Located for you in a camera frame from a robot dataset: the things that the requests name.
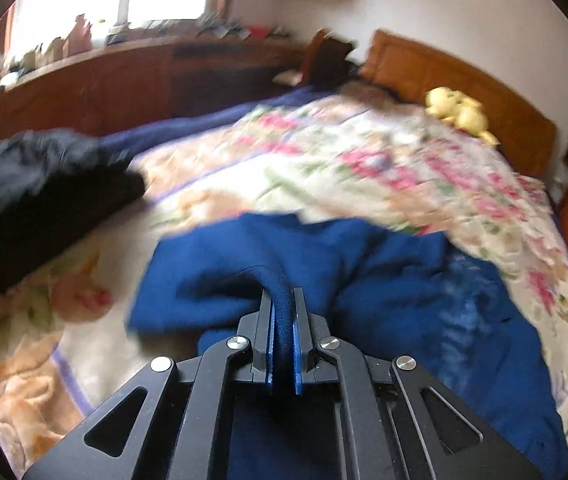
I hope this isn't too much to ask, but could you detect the blue garment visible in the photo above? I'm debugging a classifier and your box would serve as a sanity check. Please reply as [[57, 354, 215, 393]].
[[128, 214, 568, 479]]

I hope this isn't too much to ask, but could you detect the floral blanket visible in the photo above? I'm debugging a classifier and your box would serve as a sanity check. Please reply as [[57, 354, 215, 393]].
[[0, 94, 568, 479]]

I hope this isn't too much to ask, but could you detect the black garment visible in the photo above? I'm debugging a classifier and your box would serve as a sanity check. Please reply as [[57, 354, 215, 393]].
[[0, 129, 145, 295]]

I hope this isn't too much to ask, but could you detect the wooden chair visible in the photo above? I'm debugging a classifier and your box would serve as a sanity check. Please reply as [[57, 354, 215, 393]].
[[300, 28, 357, 88]]

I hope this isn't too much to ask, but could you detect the wooden desk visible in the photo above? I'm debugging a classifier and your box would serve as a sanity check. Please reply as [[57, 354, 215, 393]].
[[0, 38, 305, 140]]

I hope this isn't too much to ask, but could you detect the yellow plush toy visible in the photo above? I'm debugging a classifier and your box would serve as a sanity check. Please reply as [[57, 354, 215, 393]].
[[425, 87, 500, 148]]

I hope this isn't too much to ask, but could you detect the wooden headboard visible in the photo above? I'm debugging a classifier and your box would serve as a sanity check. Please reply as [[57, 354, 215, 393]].
[[359, 29, 557, 179]]

